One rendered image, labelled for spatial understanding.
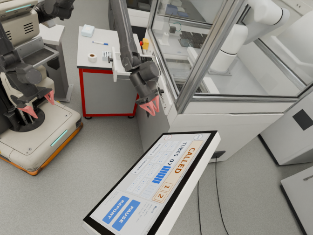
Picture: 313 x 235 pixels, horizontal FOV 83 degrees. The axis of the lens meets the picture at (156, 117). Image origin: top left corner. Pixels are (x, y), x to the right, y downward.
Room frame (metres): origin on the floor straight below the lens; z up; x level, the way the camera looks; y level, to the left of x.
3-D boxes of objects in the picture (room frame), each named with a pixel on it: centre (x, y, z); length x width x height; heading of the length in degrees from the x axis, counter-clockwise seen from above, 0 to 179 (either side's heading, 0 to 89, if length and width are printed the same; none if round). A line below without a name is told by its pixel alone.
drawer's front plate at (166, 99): (0.97, 0.02, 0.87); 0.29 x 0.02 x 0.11; 30
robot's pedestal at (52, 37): (1.29, 1.21, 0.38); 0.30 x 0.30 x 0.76; 24
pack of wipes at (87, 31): (1.51, 0.92, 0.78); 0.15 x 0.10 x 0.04; 18
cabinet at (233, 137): (1.44, -0.27, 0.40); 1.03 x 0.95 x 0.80; 30
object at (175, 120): (1.45, -0.27, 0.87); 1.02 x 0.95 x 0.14; 30
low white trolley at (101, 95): (1.44, 0.64, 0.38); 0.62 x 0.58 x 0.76; 30
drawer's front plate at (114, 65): (1.08, 0.45, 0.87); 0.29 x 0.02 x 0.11; 30
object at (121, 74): (1.18, 0.27, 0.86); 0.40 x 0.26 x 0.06; 120
